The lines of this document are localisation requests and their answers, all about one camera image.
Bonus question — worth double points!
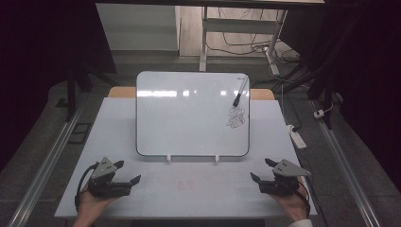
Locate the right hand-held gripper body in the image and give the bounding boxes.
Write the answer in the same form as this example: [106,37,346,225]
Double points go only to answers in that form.
[258,159,311,197]

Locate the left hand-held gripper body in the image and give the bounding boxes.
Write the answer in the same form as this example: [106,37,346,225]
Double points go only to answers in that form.
[87,156,133,199]

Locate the grey whiteboard marker pen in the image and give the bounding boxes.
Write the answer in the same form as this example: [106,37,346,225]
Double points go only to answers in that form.
[232,75,249,108]

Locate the white dry-erase whiteboard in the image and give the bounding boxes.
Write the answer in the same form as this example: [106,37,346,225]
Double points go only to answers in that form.
[135,71,251,158]

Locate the person's right hand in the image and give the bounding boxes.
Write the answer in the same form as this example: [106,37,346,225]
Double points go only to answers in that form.
[271,181,311,222]

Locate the person's left hand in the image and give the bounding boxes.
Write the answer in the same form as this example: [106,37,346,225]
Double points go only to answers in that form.
[75,184,119,225]

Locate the pale blue table mat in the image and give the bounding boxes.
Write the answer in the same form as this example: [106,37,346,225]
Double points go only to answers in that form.
[54,96,318,220]

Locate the black metal stand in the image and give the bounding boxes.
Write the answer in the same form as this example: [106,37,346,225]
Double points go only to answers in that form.
[56,60,118,122]
[272,61,336,131]

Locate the dark curtain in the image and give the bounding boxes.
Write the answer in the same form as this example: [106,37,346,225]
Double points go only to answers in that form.
[0,0,117,173]
[280,0,401,183]

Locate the white cabinet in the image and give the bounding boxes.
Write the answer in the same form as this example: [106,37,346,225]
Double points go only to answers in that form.
[96,3,182,51]

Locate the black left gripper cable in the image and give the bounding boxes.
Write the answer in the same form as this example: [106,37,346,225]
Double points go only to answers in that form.
[74,162,100,213]

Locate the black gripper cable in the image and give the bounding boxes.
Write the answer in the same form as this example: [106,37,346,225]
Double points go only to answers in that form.
[74,162,100,213]
[296,176,312,218]

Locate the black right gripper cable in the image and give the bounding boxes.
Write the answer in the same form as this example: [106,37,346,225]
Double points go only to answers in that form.
[296,176,312,218]

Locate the black floor frame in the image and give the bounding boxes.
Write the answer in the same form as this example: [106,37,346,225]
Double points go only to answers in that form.
[68,122,93,146]

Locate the black power strip cable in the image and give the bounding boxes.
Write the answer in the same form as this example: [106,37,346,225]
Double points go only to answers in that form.
[281,83,303,132]

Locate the aluminium floor rail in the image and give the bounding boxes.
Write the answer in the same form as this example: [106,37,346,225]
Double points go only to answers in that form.
[310,100,382,227]
[8,94,88,227]

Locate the tangled black floor cables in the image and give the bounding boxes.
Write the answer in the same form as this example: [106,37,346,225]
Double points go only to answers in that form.
[206,8,301,65]

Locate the white desk frame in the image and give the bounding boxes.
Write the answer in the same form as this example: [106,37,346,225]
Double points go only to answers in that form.
[199,6,288,77]

